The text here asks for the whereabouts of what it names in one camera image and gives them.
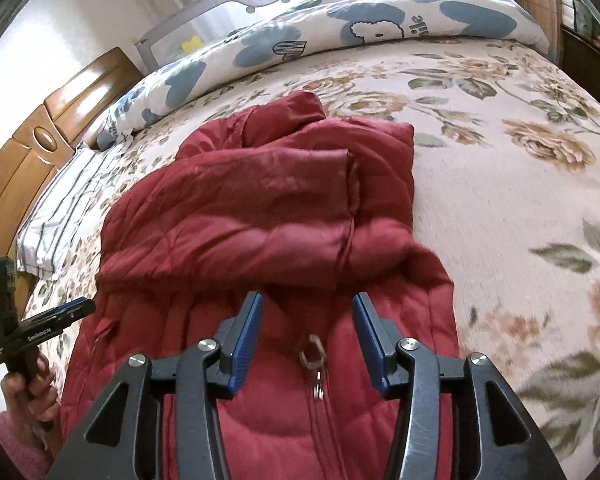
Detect red puffer jacket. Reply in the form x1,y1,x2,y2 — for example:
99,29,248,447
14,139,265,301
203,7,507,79
60,91,458,479

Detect pink sleeve forearm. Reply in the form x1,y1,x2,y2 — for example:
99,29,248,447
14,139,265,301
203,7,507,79
0,411,53,480

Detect person's left hand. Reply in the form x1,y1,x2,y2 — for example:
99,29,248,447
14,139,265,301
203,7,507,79
1,353,60,441

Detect striped bed sheet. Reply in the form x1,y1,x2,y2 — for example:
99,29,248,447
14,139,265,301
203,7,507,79
16,143,125,281

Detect wooden headboard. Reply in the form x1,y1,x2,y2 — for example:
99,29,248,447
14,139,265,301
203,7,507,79
0,46,144,311

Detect floral beige bed blanket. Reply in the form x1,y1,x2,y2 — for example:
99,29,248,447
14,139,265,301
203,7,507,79
26,38,600,479

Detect cluttered dark shelf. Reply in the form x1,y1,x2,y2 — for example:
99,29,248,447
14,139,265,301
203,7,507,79
559,0,600,102

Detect blue white patterned duvet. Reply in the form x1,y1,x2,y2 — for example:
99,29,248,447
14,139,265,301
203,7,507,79
95,0,550,151

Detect grey bed guard rail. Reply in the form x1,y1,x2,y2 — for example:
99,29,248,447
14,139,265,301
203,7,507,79
136,0,306,72

